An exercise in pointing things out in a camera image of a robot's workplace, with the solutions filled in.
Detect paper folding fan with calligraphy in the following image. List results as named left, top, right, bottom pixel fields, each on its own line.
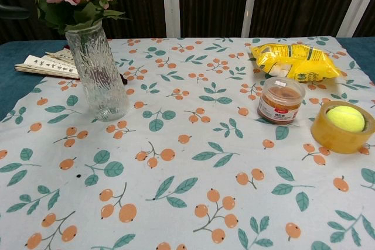
left=14, top=44, right=129, bottom=84

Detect yellow snack bag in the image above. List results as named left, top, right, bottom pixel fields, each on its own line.
left=248, top=42, right=343, bottom=84

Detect white metal frame post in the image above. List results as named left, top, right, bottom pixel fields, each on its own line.
left=162, top=0, right=182, bottom=39
left=242, top=0, right=262, bottom=37
left=336, top=0, right=374, bottom=37

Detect clear plastic jar brown snacks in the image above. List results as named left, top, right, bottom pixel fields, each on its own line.
left=257, top=76, right=306, bottom=125

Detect floral orange berry tablecloth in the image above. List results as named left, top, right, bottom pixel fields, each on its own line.
left=0, top=36, right=375, bottom=250

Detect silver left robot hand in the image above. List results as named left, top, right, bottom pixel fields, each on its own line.
left=0, top=4, right=30, bottom=20

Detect clear packing tape roll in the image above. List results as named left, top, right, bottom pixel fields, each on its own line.
left=311, top=100, right=375, bottom=154

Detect textured clear glass vase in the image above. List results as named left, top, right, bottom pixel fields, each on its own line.
left=64, top=21, right=130, bottom=122

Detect yellow-green tennis ball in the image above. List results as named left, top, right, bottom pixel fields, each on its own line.
left=326, top=106, right=366, bottom=133

